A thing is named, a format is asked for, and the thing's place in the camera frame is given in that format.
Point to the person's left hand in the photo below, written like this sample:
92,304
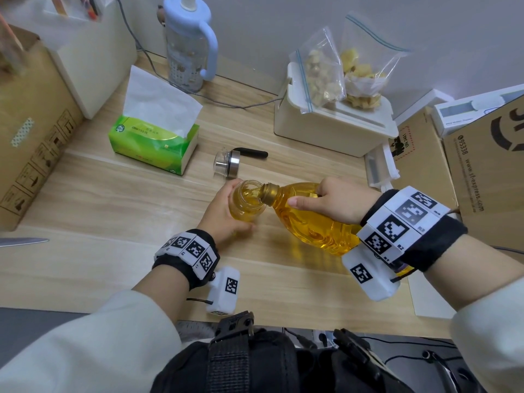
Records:
217,218

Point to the person's right hand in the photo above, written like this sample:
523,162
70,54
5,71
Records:
342,200

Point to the person's right thumb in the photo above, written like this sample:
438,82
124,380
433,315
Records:
303,201

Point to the person's left thumb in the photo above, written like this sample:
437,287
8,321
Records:
232,187

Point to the small glass oil jar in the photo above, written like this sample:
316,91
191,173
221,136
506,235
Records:
246,206

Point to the yellow cooking oil bottle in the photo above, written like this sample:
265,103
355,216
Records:
311,229

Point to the person's left forearm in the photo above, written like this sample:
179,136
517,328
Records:
102,343

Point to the person's right forearm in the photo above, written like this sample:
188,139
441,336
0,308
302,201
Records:
475,274

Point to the left wristband with markers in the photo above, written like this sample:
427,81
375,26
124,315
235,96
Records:
192,251

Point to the wristband with markers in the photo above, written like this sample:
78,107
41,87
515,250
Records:
405,229
192,251

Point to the white lidded plastic box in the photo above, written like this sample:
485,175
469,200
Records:
331,122

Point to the white plastic clip holder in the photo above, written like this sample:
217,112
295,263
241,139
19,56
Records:
380,167

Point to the green tissue pack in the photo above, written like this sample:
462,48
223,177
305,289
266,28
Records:
155,130

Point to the right wristband with markers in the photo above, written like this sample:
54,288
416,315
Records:
405,229

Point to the zip bag of pale snacks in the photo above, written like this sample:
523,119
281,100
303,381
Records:
323,77

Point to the small brown cardboard box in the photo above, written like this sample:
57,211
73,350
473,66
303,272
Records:
425,159

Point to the zip bag of yellow snacks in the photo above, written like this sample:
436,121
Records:
366,77

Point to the blue lidded water bottle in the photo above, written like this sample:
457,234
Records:
188,40

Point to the white paper sheet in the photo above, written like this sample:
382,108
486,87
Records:
430,294

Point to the black chest harness pack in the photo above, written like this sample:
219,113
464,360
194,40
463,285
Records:
278,360

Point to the white desk organizer box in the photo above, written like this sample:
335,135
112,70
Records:
94,57

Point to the large printed cardboard box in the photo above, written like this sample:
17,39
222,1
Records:
491,175

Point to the white product box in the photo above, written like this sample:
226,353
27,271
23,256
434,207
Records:
470,112

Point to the brown cardboard box with symbols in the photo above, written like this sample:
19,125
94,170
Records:
32,130

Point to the steel knife blade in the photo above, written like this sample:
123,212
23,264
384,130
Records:
20,241

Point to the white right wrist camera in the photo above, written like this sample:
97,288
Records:
368,276

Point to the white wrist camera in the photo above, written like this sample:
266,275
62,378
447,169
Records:
224,290
368,276

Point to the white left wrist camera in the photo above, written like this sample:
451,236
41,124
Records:
224,290

